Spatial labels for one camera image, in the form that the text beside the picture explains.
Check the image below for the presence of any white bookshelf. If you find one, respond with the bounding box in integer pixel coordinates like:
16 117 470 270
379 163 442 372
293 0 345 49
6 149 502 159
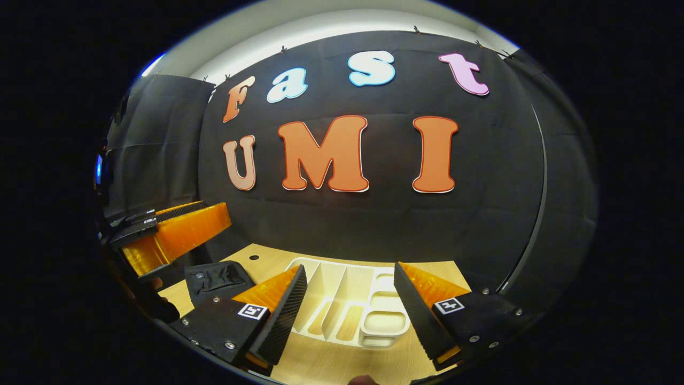
286 257 412 348

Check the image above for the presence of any black schoolbag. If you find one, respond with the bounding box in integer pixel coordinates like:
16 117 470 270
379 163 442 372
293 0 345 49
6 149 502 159
184 261 256 308

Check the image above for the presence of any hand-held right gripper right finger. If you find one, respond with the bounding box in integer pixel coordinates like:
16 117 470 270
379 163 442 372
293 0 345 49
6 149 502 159
394 261 538 372

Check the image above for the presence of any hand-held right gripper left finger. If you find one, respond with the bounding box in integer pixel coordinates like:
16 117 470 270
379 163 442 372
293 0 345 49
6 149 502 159
170 264 309 375

